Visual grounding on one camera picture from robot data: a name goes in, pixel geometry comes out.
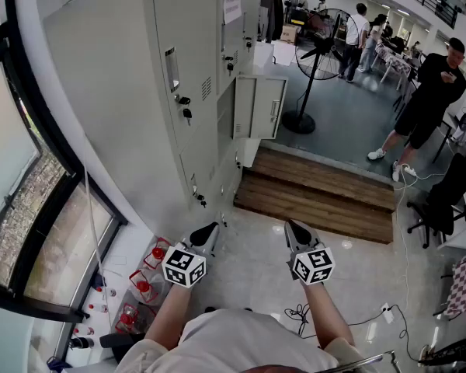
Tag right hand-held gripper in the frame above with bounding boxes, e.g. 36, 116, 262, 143
283, 219, 336, 287

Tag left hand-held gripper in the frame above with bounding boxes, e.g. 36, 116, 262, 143
162, 221, 221, 288

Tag grey metal locker door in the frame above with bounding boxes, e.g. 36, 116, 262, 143
232, 75, 289, 141

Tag person's right forearm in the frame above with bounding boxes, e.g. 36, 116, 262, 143
301, 280, 355, 350

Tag person's left forearm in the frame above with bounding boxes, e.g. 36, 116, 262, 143
143, 277, 192, 351

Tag grey metal locker cabinet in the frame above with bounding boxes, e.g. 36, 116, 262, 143
43, 0, 264, 240

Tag wooden steps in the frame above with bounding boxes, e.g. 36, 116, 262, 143
233, 145, 397, 246

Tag red-capped bottle in plastic wrap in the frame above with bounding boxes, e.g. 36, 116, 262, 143
114, 303, 156, 336
128, 269, 160, 305
142, 237, 172, 271

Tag person's white shirt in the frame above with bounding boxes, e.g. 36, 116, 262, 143
114, 308, 377, 373

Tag black office chair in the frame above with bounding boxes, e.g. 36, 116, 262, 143
405, 152, 466, 249

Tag black flask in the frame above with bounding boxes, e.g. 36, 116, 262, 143
68, 336, 96, 350

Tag checked cloth long table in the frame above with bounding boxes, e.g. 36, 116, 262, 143
374, 43, 423, 92

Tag cardboard box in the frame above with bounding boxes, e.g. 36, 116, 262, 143
280, 23, 302, 44

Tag dark clothes on rack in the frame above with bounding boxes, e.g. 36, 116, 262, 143
259, 0, 285, 44

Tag white paper notice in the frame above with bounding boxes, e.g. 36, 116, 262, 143
222, 0, 244, 25

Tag black floor cable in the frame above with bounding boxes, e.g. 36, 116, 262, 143
283, 303, 420, 361

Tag white cable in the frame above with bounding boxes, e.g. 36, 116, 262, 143
392, 165, 447, 310

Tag white hanging cord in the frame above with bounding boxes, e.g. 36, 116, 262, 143
81, 138, 112, 326

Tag black window frame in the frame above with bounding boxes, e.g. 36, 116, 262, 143
0, 0, 130, 325

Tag black pedestal fan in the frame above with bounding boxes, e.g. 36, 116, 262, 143
280, 8, 360, 135

